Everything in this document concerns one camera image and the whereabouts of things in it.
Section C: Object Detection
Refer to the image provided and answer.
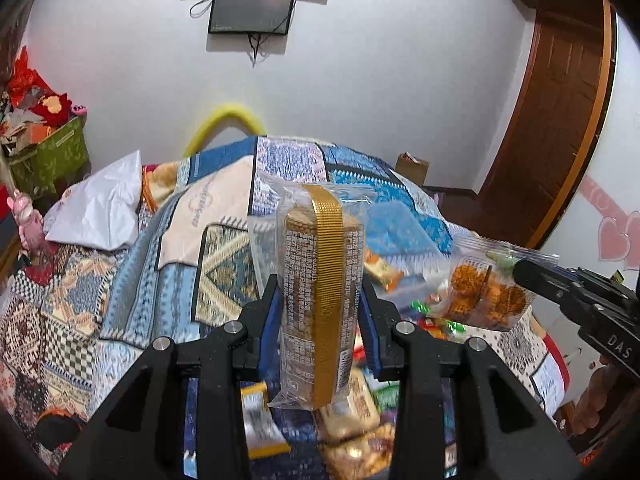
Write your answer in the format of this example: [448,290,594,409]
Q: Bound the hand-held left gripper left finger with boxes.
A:
[57,274,286,480]

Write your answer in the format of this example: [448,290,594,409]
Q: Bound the red plush toy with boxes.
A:
[30,91,74,126]

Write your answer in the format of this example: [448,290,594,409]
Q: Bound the cardboard box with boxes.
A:
[395,152,430,186]

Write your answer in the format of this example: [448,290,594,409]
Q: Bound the black cable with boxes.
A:
[247,32,266,67]

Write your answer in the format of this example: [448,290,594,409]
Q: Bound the yellow fuzzy hoop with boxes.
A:
[182,102,268,158]

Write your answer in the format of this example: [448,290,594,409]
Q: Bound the blue patchwork blanket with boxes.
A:
[0,135,571,480]

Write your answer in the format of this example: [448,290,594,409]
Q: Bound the green storage box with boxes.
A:
[7,115,91,196]

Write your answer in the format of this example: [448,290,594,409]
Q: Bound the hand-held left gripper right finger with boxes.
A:
[360,275,583,480]

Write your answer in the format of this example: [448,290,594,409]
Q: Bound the brown wooden door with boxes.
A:
[477,0,618,251]

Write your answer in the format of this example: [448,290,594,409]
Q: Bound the clear plastic container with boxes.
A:
[360,199,458,321]

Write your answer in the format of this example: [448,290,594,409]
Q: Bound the orange floral fleece blanket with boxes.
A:
[141,160,182,211]

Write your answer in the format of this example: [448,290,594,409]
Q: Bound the gold striped biscuit roll pack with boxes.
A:
[247,170,381,411]

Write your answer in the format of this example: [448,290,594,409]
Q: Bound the pink toy figure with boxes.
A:
[6,190,46,251]

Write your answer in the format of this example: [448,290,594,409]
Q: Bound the white pillow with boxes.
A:
[44,150,143,251]

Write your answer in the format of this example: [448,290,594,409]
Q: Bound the clear green-topped cookie packet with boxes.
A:
[435,237,561,333]

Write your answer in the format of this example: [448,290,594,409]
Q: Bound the person's right hand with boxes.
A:
[570,355,623,436]

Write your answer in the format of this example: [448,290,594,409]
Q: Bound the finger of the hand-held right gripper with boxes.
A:
[510,255,583,311]

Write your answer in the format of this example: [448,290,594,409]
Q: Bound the black orange object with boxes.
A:
[35,407,83,453]

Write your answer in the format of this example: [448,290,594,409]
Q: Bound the yellow snack packet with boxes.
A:
[240,382,292,461]

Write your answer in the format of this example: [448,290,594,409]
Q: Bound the small black wall screen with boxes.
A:
[207,0,298,36]

